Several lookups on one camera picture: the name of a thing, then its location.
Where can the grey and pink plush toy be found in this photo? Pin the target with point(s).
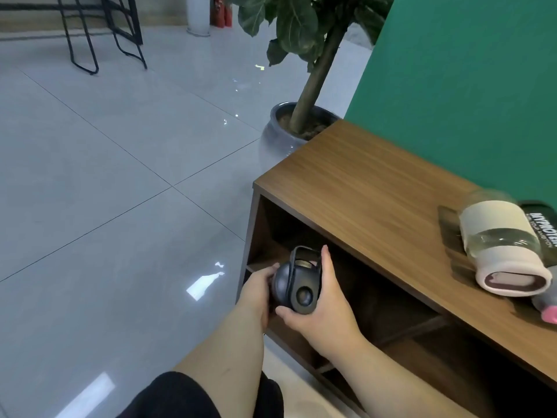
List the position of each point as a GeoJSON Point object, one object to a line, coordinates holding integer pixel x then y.
{"type": "Point", "coordinates": [547, 304]}

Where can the white cylindrical bin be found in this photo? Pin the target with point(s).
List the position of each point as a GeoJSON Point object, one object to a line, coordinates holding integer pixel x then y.
{"type": "Point", "coordinates": [198, 15]}

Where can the person's black clothing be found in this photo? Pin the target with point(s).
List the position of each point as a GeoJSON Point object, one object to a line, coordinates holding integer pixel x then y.
{"type": "Point", "coordinates": [191, 398]}

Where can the person's right forearm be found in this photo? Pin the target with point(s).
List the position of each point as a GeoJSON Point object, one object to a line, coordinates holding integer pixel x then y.
{"type": "Point", "coordinates": [391, 380]}

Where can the person's right thumb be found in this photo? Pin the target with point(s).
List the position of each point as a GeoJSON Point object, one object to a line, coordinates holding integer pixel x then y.
{"type": "Point", "coordinates": [327, 272]}

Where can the person's right hand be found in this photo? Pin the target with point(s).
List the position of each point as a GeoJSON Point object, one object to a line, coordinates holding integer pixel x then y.
{"type": "Point", "coordinates": [333, 317]}

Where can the person's left hand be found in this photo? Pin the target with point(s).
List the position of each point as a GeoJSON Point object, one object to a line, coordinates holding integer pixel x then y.
{"type": "Point", "coordinates": [254, 295]}

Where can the person's left forearm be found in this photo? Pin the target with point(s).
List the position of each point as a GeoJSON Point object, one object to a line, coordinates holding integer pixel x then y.
{"type": "Point", "coordinates": [224, 348]}

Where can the glass bottle with beige sleeve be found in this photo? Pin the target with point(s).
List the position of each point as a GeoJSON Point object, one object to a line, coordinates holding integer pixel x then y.
{"type": "Point", "coordinates": [504, 248]}

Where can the person's left thumb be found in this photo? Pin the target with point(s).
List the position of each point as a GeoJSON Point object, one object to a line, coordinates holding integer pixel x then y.
{"type": "Point", "coordinates": [269, 271]}

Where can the black metal chair frame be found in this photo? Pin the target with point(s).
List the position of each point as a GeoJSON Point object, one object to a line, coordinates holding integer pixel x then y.
{"type": "Point", "coordinates": [82, 43]}
{"type": "Point", "coordinates": [130, 39]}

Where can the brown wooden shelf cabinet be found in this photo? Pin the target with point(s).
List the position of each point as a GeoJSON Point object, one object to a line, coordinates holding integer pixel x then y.
{"type": "Point", "coordinates": [374, 187]}

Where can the grey ceramic plant pot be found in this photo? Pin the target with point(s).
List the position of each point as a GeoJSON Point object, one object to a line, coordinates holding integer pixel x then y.
{"type": "Point", "coordinates": [278, 141]}

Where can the red fire extinguisher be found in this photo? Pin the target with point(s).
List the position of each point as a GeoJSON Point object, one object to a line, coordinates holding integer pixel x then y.
{"type": "Point", "coordinates": [228, 15]}
{"type": "Point", "coordinates": [217, 10]}

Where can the green leafy plant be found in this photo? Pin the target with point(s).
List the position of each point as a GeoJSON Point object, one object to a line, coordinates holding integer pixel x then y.
{"type": "Point", "coordinates": [320, 60]}

